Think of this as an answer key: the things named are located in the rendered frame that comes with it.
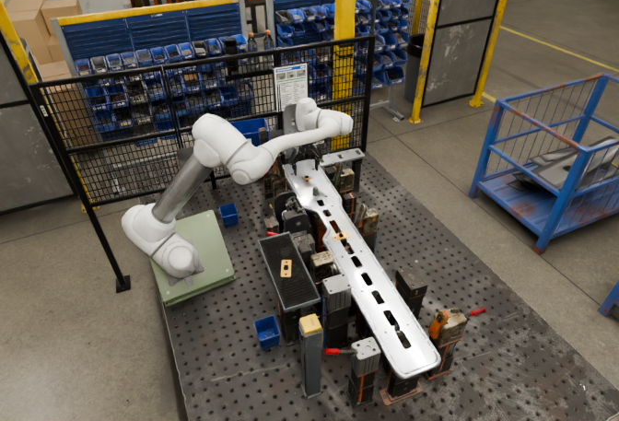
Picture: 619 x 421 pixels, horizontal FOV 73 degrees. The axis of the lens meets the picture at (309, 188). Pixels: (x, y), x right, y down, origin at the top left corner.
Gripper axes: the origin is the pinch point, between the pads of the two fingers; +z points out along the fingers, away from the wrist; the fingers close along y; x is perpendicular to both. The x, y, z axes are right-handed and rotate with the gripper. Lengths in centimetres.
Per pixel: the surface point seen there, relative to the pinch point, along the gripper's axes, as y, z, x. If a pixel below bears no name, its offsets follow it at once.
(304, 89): 19, -20, 54
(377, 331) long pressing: -8, 8, -98
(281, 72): 4, -34, 54
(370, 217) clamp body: 17.3, 3.7, -43.9
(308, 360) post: -36, 11, -99
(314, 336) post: -34, -5, -99
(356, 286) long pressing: -6, 8, -76
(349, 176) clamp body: 22.3, 4.1, -8.9
